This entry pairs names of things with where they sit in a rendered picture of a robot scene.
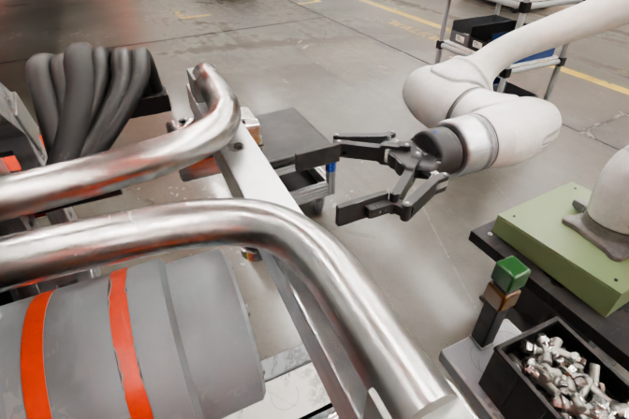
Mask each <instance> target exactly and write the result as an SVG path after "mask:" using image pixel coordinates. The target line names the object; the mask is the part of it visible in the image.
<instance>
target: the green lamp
mask: <svg viewBox="0 0 629 419"><path fill-rule="evenodd" d="M530 274H531V270H530V269H528V268H527V267H526V266H525V265H524V264H522V263H521V262H520V260H519V259H518V258H516V257H515V256H514V255H511V256H509V257H507V258H505V259H502V260H500V261H498V262H496V264H495V266H494V269H493V271H492V273H491V278H492V279H493V280H494V281H495V282H496V283H497V284H498V285H499V286H500V287H501V288H502V289H504V290H505V291H506V292H507V293H511V292H513V291H515V290H517V289H519V288H521V287H523V286H524V285H525V283H526V282H527V280H528V278H529V276H530Z"/></svg>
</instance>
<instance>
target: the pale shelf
mask: <svg viewBox="0 0 629 419"><path fill-rule="evenodd" d="M519 334H521V332H520V331H519V330H518V329H517V328H516V327H515V326H514V325H513V324H512V323H511V322H510V321H509V320H508V319H504V320H503V322H502V324H501V326H500V329H499V331H498V333H497V335H496V337H495V339H494V344H492V345H491V346H489V347H487V348H485V349H483V350H480V349H479V348H478V347H477V346H476V345H475V343H474V342H473V341H472V340H471V339H470V337H468V338H466V339H464V340H461V341H459V342H457V343H455V344H453V345H451V346H449V347H447V348H445V349H444V350H442V351H441V353H440V355H439V361H440V362H441V363H442V365H443V366H444V367H445V369H446V370H447V372H448V373H449V374H450V376H451V377H452V378H453V380H454V381H455V382H456V384H457V385H458V386H459V388H460V389H461V391H462V392H463V393H464V395H466V396H467V398H468V399H469V400H470V402H471V403H472V404H473V406H474V407H475V409H476V410H477V411H478V413H479V414H480V415H481V417H482V418H483V419H505V418H504V417H503V415H502V414H501V413H500V411H499V410H498V409H497V408H496V406H495V405H494V404H493V402H492V401H491V400H490V398H489V397H488V396H487V394H486V393H485V392H484V390H483V389H482V388H481V387H480V385H479V384H478V383H479V381H480V379H481V377H482V375H483V373H484V371H485V368H486V366H487V364H488V363H489V361H490V358H491V356H492V354H493V352H494V351H493V348H494V346H496V345H498V344H500V343H502V342H504V341H506V340H510V339H512V338H514V337H516V336H517V335H519Z"/></svg>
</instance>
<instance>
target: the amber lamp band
mask: <svg viewBox="0 0 629 419"><path fill-rule="evenodd" d="M492 282H493V281H490V282H488V285H487V287H486V290H485V292H484V295H483V297H484V298H486V299H487V300H488V302H489V303H490V304H491V305H492V307H493V308H494V309H496V310H497V311H498V312H501V311H504V310H506V309H508V308H511V307H513V306H514V305H516V303H517V301H518V299H519V296H520V294H521V291H520V289H518V290H517V291H515V292H513V293H511V294H509V295H507V296H506V295H504V294H503V293H502V292H501V291H500V290H499V289H498V288H497V287H496V286H495V285H494V284H493V283H492Z"/></svg>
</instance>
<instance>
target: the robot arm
mask: <svg viewBox="0 0 629 419"><path fill-rule="evenodd" d="M628 22H629V0H586V1H584V2H581V3H579V4H577V5H574V6H572V7H569V8H566V9H564V10H562V11H559V12H557V13H554V14H552V15H549V16H547V17H546V18H543V19H541V20H538V21H536V22H532V23H529V24H527V25H525V26H522V27H520V28H519V29H516V30H514V31H512V32H510V33H507V34H505V35H503V36H500V37H499V38H497V39H495V40H493V41H492V42H491V43H489V44H488V45H486V46H484V47H483V48H481V49H480V50H478V51H476V52H475V53H473V54H472V55H469V56H459V55H457V56H454V57H453V58H452V59H450V60H447V61H445V62H443V63H441V64H436V65H426V66H422V67H420V68H418V69H416V70H415V71H413V72H412V73H411V74H410V75H409V76H408V78H407V79H406V81H405V83H404V85H403V89H402V97H403V100H404V102H405V104H406V106H407V107H408V108H409V110H410V112H411V113H412V115H413V116H414V117H415V118H416V119H417V120H419V121H420V122H421V123H422V124H424V125H425V126H427V127H428V128H430V129H426V130H422V131H419V132H418V133H416V134H415V135H414V136H413V137H412V138H411V139H410V140H398V139H397V138H396V132H395V131H387V132H383V133H336V134H333V143H331V144H329V145H324V146H321V147H316V148H312V149H309V150H305V151H301V152H295V169H296V171H297V172H300V171H303V170H307V169H311V168H315V167H318V166H324V165H328V164H332V163H335V162H339V161H340V157H344V158H352V159H360V160H368V161H376V162H378V163H379V164H380V165H384V166H389V167H390V168H392V169H394V170H395V172H396V173H397V174H398V175H399V176H401V177H400V179H399V180H398V182H397V184H396V185H395V187H394V189H393V190H392V192H391V191H390V192H389V198H388V192H387V191H386V190H384V191H381V192H378V193H375V194H371V195H366V196H363V197H360V198H357V199H354V200H350V201H347V202H344V203H341V204H338V205H336V218H335V220H336V221H335V223H336V224H337V225H338V226H342V225H345V224H350V223H353V222H355V221H358V220H361V219H365V218H368V219H373V218H376V217H379V216H382V215H385V214H388V213H389V214H397V215H399V216H400V219H401V221H403V222H408V221H409V220H410V219H411V218H412V217H413V216H414V215H415V214H416V213H417V212H418V211H419V210H420V209H421V208H422V207H423V206H424V205H425V204H426V203H427V202H428V201H430V200H431V199H432V198H433V197H434V196H435V195H437V194H439V193H442V192H443V191H445V190H446V187H447V183H448V179H449V177H453V178H457V177H461V176H464V175H467V174H470V173H474V172H477V171H481V170H484V169H486V168H494V169H496V168H502V167H508V166H513V165H516V164H519V163H522V162H524V161H527V160H529V159H531V158H533V157H535V156H537V155H538V154H540V153H542V152H544V151H545V150H547V149H548V148H549V147H551V146H552V145H553V144H554V143H555V141H556V139H557V137H558V135H559V133H560V129H561V126H562V116H561V114H560V111H559V110H558V109H557V108H556V107H555V106H554V105H553V104H552V103H550V102H548V101H546V100H543V99H539V98H535V97H530V96H523V97H518V96H517V95H515V94H501V93H496V92H494V91H493V88H492V83H493V81H494V79H495V78H496V77H497V76H498V74H499V73H500V72H502V71H503V70H504V69H505V68H507V67H508V66H510V65H512V64H514V63H515V62H517V61H519V60H521V59H524V58H526V57H529V56H531V55H534V54H537V53H539V52H542V51H547V50H550V49H553V48H556V47H559V46H562V45H564V44H567V43H570V42H573V41H576V40H579V39H582V38H584V37H587V36H592V35H595V34H598V33H601V32H604V31H606V30H609V29H612V28H615V27H618V26H621V25H624V24H627V23H628ZM389 149H390V150H389ZM385 150H389V152H388V159H387V158H385ZM416 179H424V180H426V181H425V182H424V183H423V184H421V185H420V186H419V187H418V188H417V189H416V190H415V191H414V192H413V193H412V194H410V195H409V196H408V197H407V198H406V199H405V200H404V198H405V196H406V194H407V193H408V191H409V189H410V188H411V187H412V186H413V184H414V182H415V180H416ZM403 200H404V201H403ZM572 205H573V207H574V208H575V209H576V210H577V211H578V212H579V213H580V214H577V215H566V216H563V219H562V223H563V224H565V225H567V226H569V227H571V228H572V229H574V230H575V231H576V232H578V233H579V234H580V235H581V236H583V237H584V238H585V239H587V240H588V241H589V242H590V243H592V244H593V245H594V246H596V247H597V248H598V249H600V250H601V251H602V252H604V253H605V254H606V256H607V257H608V258H609V259H611V260H612V261H615V262H621V261H622V260H623V259H625V258H627V257H629V145H628V146H626V147H625V148H623V149H621V150H619V151H618V152H617V153H616V154H614V155H613V157H612V158H611V159H610V160H609V161H608V162H607V164H606V165H605V167H604V168H603V170H602V172H601V174H600V176H599V177H598V180H597V182H596V184H595V185H594V188H593V190H592V194H591V198H590V201H589V202H588V201H586V200H583V199H581V198H576V199H575V200H573V203H572Z"/></svg>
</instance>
